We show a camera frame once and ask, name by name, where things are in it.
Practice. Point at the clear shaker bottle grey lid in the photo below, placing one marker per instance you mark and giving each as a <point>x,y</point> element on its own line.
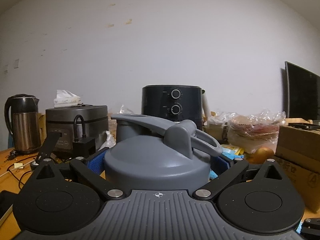
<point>152,153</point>

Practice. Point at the clear bag of flatbread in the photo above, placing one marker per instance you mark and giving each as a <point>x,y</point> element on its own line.
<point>255,131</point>

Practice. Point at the blue snack packet middle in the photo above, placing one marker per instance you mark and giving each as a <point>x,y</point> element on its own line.
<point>232,151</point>

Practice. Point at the brown electric kettle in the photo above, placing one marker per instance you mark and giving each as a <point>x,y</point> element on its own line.
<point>21,114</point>

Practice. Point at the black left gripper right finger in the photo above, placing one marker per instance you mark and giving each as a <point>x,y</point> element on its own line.
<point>234,175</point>

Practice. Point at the black flat television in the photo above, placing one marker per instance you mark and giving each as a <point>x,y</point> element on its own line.
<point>302,93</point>

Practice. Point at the white tissue pack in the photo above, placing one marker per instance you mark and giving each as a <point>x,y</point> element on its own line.
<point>65,98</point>

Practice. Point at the black power bank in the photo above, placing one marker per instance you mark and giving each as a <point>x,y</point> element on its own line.
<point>84,147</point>

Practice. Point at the yellow onion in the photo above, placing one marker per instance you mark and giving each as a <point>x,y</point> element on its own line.
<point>262,154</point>

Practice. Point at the black air fryer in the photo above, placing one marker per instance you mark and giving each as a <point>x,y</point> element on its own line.
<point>173,102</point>

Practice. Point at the black phone stand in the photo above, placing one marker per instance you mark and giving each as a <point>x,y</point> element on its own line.
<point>48,146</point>

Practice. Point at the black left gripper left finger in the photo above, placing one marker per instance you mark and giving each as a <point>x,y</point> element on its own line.
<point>88,172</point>

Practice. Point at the smartphone on table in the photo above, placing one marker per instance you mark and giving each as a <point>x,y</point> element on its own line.
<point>7,199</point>

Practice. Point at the white knotted plastic bag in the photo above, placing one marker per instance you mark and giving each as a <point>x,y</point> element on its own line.
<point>109,142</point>

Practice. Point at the brown cardboard box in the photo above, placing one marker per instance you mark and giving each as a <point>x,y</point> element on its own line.
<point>297,153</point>

